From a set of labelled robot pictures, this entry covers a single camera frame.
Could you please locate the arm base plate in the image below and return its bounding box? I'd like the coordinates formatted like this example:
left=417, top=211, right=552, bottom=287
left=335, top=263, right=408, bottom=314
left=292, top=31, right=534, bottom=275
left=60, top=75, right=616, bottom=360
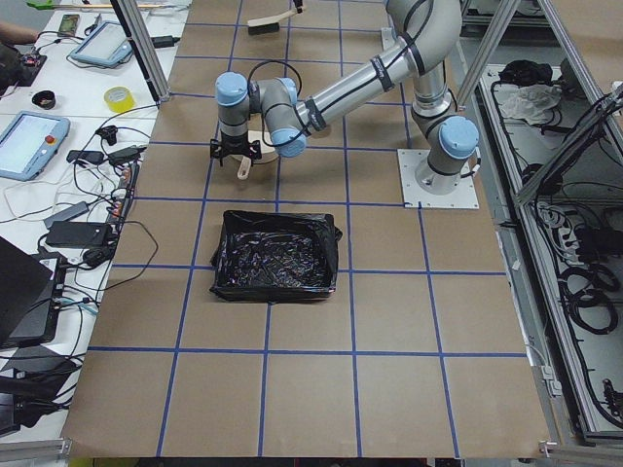
left=397, top=149, right=479, bottom=210

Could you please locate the smartphone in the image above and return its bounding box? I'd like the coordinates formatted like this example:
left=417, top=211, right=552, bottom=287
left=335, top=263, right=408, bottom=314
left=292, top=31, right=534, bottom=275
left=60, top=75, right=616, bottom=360
left=57, top=14, right=80, bottom=37

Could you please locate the white plastic dustpan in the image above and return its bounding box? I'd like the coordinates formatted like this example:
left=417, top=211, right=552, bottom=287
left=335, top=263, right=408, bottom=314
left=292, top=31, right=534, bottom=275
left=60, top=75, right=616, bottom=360
left=232, top=130, right=277, bottom=180

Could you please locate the aluminium frame post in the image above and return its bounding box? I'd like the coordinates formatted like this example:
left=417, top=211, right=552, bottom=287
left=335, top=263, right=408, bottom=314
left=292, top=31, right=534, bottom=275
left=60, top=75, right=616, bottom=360
left=111, top=0, right=170, bottom=105

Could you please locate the upper blue teach pendant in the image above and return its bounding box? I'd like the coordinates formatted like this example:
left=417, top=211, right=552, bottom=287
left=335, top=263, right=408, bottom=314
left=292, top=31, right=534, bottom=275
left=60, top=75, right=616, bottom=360
left=69, top=20, right=132, bottom=68

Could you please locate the black laptop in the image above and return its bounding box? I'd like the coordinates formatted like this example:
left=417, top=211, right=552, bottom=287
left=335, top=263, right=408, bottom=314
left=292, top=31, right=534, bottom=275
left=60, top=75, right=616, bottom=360
left=1, top=239, right=67, bottom=349

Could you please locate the black round cap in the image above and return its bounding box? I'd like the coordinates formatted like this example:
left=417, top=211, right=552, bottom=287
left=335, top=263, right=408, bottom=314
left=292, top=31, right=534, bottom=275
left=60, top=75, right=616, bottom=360
left=31, top=90, right=56, bottom=110

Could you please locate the power strip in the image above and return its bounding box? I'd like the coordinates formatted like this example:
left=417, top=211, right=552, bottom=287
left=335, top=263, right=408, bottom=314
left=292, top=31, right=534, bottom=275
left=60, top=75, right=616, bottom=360
left=106, top=162, right=140, bottom=230

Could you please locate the lower blue teach pendant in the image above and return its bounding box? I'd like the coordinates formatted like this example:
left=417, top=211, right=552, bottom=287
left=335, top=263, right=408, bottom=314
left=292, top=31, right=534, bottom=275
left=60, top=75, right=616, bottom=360
left=1, top=111, right=70, bottom=181

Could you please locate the blue teach pendant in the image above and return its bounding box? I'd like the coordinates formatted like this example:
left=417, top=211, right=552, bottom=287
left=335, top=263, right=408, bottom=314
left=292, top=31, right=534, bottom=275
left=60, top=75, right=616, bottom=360
left=69, top=20, right=132, bottom=68
left=1, top=111, right=70, bottom=181

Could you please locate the white crumpled cloth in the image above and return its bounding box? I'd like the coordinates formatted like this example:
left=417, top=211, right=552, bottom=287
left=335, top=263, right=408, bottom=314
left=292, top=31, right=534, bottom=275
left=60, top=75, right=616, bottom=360
left=500, top=85, right=562, bottom=126

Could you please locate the black power adapter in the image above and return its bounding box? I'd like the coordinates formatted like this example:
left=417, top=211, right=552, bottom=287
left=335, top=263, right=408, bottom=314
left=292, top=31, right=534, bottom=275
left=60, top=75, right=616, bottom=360
left=46, top=221, right=112, bottom=248

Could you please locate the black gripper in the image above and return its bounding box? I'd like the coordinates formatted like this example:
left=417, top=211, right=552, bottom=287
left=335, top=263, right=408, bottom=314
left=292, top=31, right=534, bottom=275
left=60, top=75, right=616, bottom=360
left=209, top=137, right=261, bottom=165

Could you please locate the yellow tape roll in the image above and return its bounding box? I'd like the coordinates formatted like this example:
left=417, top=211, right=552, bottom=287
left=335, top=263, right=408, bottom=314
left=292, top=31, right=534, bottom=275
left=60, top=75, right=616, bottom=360
left=103, top=86, right=135, bottom=114

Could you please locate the black lined trash bin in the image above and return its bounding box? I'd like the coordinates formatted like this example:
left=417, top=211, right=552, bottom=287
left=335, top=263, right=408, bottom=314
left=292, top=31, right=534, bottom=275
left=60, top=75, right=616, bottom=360
left=210, top=210, right=342, bottom=303

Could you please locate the white hand brush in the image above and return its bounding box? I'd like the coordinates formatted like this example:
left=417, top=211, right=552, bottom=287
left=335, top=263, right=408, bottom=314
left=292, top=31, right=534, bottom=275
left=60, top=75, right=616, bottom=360
left=247, top=7, right=305, bottom=35

